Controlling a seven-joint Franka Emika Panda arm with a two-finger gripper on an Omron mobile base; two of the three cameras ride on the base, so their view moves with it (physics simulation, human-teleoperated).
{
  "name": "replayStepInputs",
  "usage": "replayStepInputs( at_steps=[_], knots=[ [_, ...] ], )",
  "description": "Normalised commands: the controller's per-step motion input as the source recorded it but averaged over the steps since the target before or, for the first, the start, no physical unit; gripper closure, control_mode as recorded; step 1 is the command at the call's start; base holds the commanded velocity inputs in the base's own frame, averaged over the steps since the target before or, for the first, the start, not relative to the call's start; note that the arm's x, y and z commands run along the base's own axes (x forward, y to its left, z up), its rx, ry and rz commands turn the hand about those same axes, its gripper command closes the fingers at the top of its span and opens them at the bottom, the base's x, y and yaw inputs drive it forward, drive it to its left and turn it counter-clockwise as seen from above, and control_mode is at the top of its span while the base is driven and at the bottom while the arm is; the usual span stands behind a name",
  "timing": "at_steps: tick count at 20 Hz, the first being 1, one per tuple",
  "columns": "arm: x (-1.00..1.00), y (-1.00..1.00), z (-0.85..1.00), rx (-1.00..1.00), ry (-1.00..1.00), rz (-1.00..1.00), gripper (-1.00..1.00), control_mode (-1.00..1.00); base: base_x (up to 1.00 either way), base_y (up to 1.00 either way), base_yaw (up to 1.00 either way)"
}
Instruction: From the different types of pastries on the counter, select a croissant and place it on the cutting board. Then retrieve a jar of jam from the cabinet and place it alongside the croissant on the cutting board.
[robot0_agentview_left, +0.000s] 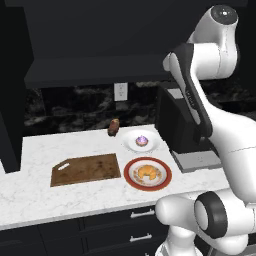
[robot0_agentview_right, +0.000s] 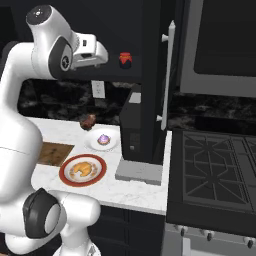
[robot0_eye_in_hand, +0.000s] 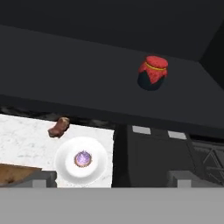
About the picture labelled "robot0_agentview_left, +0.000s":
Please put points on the black coffee machine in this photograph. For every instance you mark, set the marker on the black coffee machine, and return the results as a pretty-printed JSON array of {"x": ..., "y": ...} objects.
[{"x": 173, "y": 126}]

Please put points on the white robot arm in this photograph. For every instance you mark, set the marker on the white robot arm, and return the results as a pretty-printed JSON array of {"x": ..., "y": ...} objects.
[{"x": 233, "y": 143}]

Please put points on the dark base cupboard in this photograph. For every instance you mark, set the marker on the dark base cupboard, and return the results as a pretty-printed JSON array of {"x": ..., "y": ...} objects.
[{"x": 36, "y": 238}]

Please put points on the dark drawer front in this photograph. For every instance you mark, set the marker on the dark drawer front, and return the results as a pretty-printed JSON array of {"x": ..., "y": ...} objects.
[
  {"x": 106, "y": 220},
  {"x": 110, "y": 240}
]

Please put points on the white wall socket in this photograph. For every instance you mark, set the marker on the white wall socket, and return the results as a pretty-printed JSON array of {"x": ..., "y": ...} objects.
[{"x": 120, "y": 91}]

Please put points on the golden croissant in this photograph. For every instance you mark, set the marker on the golden croissant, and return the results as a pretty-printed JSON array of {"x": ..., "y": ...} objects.
[{"x": 149, "y": 171}]

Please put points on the tall dark cabinet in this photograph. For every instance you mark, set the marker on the tall dark cabinet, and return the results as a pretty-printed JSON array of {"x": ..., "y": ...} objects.
[{"x": 11, "y": 83}]

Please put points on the purple frosted cupcake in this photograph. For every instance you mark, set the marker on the purple frosted cupcake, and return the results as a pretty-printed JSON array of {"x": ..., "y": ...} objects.
[{"x": 141, "y": 141}]

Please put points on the brown pastry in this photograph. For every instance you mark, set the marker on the brown pastry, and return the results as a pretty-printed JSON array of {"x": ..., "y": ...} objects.
[{"x": 113, "y": 127}]

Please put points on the red-rimmed white plate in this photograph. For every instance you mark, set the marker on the red-rimmed white plate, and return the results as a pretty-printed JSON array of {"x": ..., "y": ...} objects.
[{"x": 130, "y": 181}]

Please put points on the dark wall cabinet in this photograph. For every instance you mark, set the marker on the dark wall cabinet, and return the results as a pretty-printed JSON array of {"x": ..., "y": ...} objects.
[{"x": 100, "y": 40}]

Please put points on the brown wooden cutting board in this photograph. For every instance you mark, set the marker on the brown wooden cutting board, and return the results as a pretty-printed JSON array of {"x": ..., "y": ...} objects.
[{"x": 86, "y": 169}]

